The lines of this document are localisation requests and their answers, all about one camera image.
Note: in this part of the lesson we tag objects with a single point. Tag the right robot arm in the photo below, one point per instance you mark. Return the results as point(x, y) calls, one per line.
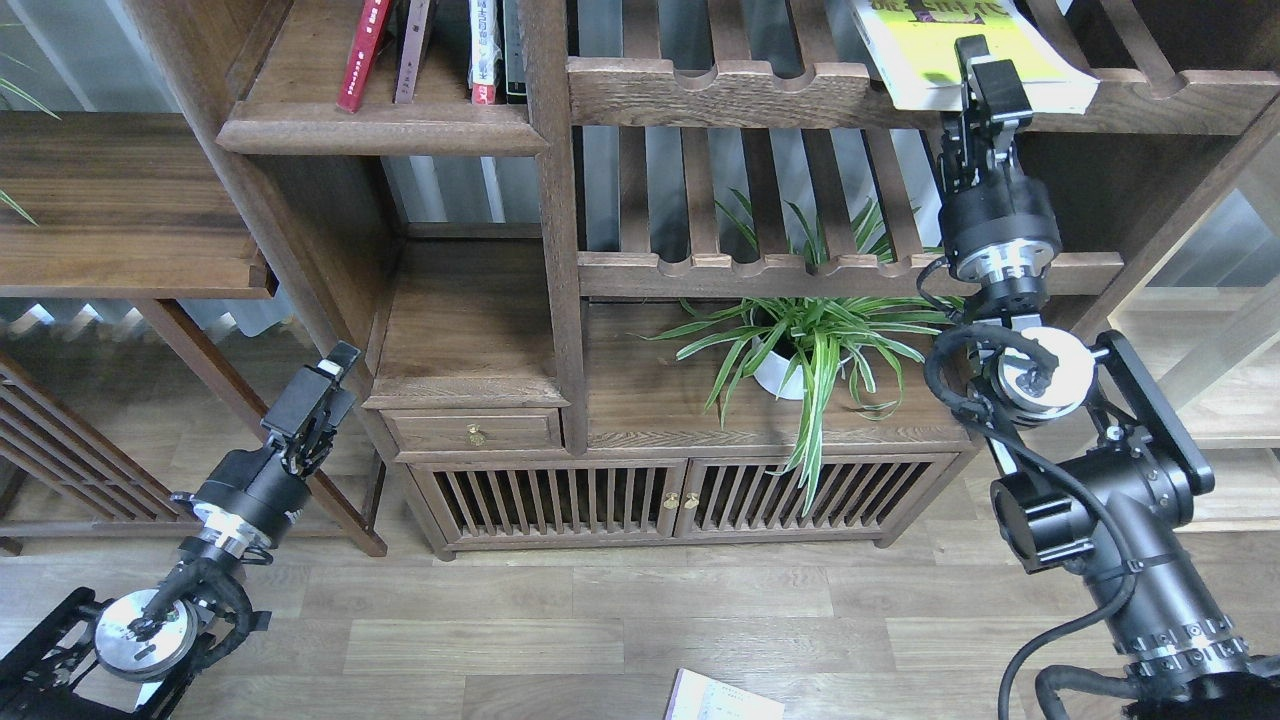
point(1097, 470)

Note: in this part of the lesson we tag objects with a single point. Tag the yellow green book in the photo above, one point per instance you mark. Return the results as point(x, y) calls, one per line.
point(912, 44)

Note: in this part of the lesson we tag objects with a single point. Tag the dark upright book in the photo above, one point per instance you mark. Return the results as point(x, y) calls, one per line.
point(513, 54)

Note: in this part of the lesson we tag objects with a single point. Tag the white purple book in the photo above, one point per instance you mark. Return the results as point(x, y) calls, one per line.
point(696, 696)

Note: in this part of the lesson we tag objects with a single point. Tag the white plant pot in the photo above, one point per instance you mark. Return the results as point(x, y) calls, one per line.
point(772, 376)

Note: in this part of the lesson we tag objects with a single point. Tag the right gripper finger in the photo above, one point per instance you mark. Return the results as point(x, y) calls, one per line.
point(981, 137)

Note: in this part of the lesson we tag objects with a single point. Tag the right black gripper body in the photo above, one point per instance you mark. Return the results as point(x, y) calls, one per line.
point(996, 221)

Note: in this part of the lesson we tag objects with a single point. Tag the red white upright book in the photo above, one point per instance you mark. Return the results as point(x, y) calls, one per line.
point(483, 70)

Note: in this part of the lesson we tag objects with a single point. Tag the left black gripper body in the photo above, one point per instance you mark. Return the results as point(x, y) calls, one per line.
point(252, 498)

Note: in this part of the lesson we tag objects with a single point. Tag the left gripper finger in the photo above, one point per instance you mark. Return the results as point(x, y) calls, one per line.
point(303, 421)

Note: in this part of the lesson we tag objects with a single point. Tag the green spider plant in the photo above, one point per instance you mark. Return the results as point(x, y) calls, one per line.
point(817, 338)

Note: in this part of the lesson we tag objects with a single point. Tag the dark wooden bookshelf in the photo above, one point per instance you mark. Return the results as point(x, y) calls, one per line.
point(504, 265)

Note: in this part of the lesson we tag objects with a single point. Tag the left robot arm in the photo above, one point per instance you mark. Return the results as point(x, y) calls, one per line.
point(134, 656)

